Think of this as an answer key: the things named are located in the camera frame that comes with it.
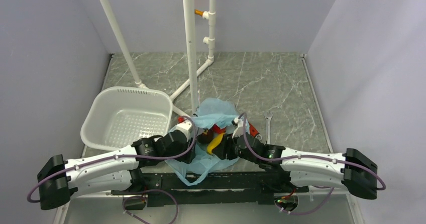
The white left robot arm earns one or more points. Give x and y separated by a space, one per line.
60 180

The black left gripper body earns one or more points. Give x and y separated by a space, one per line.
182 150

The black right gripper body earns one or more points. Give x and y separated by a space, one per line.
234 150

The white PVC pipe frame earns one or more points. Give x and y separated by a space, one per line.
190 12

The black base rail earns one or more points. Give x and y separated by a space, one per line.
221 187

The white plastic basket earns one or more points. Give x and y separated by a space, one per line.
119 116

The light blue printed plastic bag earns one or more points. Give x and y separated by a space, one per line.
215 117

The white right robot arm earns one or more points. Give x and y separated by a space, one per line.
352 170

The red fake apple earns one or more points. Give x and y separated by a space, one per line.
218 130

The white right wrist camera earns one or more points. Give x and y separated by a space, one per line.
240 125

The yellow fake fruit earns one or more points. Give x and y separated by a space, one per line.
214 143

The brown fake fruit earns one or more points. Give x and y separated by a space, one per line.
205 137

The silver combination wrench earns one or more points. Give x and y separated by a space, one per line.
268 115

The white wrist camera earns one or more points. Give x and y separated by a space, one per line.
185 125
240 125

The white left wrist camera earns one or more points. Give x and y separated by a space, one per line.
185 125

